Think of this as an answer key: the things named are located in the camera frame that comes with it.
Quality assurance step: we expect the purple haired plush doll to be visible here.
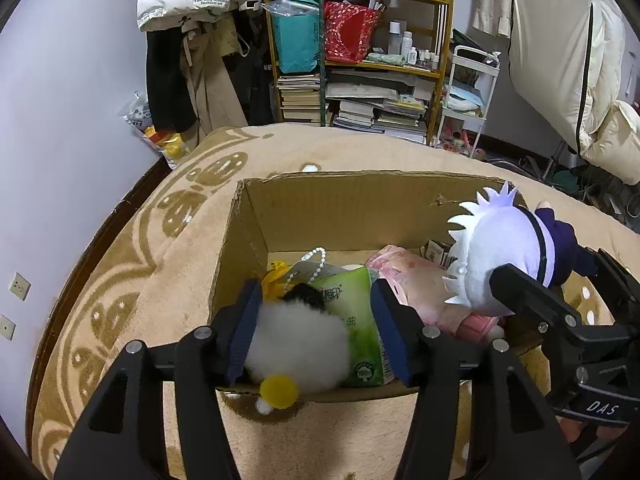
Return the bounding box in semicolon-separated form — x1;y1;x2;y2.
442;181;597;316

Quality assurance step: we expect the pink tissue pack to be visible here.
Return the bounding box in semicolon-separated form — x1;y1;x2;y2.
366;245;504;344

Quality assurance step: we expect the small black carton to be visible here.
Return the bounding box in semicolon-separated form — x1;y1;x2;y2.
420;240;454;269

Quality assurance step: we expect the white fluffy pompom plush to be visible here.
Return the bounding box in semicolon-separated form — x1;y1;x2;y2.
245;283;350;415

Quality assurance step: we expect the green tissue pack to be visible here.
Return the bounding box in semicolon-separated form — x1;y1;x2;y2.
312;266;395;388

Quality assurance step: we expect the yellow plush pouch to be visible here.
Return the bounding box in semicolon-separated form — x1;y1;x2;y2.
260;260;291;302

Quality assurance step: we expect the beige patterned carpet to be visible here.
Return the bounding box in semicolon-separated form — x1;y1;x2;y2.
32;124;639;479

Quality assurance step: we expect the open cardboard box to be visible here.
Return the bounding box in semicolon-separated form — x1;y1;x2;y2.
207;169;616;404

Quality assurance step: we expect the snack bag on floor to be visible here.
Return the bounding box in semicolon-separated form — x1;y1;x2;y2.
119;91;191;170

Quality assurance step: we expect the cream office chair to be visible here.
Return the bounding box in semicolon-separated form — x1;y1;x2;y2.
509;0;639;185

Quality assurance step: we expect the white utility cart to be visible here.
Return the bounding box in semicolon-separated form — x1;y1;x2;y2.
432;44;501;158

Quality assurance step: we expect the stack of books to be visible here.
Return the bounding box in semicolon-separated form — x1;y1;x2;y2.
276;74;320;124

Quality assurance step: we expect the beige trench coat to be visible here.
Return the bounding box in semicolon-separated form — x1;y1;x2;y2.
181;13;247;150

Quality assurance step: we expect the red gift bag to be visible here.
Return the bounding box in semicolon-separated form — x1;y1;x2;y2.
324;1;382;64

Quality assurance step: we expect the wooden bookshelf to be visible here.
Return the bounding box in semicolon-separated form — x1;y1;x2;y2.
264;0;454;145

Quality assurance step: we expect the teal shopping bag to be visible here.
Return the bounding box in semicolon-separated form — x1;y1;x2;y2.
265;0;320;74

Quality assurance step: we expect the white wall socket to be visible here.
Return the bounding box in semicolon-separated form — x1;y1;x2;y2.
9;272;32;301

